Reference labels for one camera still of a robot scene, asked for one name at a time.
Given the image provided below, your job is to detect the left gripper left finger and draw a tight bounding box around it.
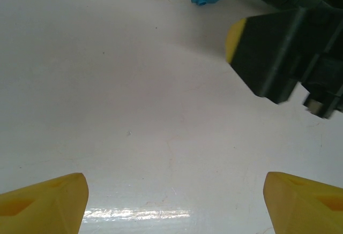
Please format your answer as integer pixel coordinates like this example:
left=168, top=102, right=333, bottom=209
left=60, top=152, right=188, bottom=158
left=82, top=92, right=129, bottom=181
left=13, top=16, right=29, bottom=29
left=0, top=172, right=89, bottom=234

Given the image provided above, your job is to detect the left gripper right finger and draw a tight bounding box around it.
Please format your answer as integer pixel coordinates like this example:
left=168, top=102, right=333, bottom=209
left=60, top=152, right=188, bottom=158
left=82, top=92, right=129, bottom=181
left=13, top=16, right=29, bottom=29
left=263, top=171, right=343, bottom=234

